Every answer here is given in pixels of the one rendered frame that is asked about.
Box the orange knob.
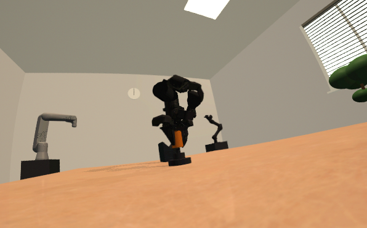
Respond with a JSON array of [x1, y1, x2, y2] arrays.
[[172, 131, 183, 149]]

